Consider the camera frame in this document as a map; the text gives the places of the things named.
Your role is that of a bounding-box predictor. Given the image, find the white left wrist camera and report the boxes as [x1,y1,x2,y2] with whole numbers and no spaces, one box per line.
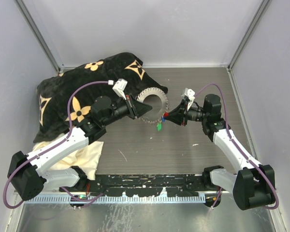
[112,78,128,100]

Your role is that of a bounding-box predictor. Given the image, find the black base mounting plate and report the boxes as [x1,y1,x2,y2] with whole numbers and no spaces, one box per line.
[66,174,219,197]

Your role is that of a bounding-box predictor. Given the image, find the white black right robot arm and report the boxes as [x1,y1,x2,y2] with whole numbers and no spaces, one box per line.
[164,94,278,210]

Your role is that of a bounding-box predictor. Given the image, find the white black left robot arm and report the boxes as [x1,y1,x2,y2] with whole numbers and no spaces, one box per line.
[7,95,152,201]

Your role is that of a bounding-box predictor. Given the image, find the blue slotted cable duct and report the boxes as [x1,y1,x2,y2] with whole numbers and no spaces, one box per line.
[25,192,206,204]

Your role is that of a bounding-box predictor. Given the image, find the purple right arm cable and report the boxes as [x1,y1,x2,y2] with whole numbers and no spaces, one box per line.
[194,83,280,210]

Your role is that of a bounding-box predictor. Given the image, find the right aluminium frame post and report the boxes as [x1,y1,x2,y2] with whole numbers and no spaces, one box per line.
[227,0,272,71]

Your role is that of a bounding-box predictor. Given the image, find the cream white cloth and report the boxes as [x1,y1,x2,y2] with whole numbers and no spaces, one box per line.
[33,140,104,181]

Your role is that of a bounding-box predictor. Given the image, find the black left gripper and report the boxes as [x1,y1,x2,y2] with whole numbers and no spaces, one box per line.
[102,92,152,127]

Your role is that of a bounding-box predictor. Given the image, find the black floral plush blanket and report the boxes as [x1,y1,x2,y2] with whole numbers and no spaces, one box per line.
[33,52,168,144]

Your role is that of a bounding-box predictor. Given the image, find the aluminium frame post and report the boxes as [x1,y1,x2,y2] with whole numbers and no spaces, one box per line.
[14,0,65,73]
[227,0,272,71]

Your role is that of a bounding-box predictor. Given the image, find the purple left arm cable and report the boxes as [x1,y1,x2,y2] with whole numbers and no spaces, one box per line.
[3,80,114,209]

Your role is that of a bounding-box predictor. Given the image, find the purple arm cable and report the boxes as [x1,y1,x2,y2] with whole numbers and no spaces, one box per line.
[194,83,280,210]
[3,80,114,209]

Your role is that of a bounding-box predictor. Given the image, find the green key tag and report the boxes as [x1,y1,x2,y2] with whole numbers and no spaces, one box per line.
[157,123,162,131]

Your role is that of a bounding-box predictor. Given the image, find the left aluminium frame post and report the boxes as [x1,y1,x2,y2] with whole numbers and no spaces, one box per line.
[14,0,65,73]

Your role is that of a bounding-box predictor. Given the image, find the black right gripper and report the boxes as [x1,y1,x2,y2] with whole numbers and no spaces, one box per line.
[164,99,208,127]

